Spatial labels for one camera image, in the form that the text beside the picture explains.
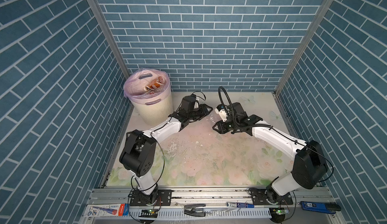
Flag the black pliers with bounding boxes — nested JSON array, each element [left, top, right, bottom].
[[183, 203, 206, 217]]

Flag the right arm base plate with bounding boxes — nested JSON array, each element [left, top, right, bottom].
[[248, 188, 293, 205]]

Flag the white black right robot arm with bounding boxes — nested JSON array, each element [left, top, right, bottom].
[[213, 103, 328, 197]]

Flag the blue marker pen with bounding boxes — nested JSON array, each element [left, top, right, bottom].
[[227, 202, 255, 208]]

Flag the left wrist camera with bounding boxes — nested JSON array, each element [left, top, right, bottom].
[[180, 94, 199, 112]]

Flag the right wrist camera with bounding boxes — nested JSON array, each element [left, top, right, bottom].
[[215, 104, 229, 122]]

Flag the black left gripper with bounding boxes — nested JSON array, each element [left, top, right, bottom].
[[186, 103, 213, 121]]

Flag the white red blue box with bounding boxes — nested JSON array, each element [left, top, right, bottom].
[[84, 203, 128, 217]]

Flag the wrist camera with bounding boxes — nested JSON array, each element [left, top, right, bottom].
[[180, 94, 199, 112], [215, 104, 229, 122]]

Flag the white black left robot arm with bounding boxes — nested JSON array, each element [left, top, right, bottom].
[[119, 104, 213, 196]]

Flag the clear bottle white cap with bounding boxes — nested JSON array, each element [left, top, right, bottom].
[[210, 116, 223, 124]]

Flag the white slotted cable duct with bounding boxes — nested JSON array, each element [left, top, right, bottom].
[[129, 208, 272, 221]]

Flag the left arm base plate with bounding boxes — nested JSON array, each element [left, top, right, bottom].
[[129, 188, 172, 206]]

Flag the cream bin with pink liner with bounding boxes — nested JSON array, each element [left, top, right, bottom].
[[124, 68, 173, 126]]

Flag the brown coffee bottle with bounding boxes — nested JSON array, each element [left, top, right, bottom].
[[145, 77, 165, 91]]

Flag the blue black hand tool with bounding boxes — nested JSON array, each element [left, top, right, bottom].
[[300, 201, 341, 215]]

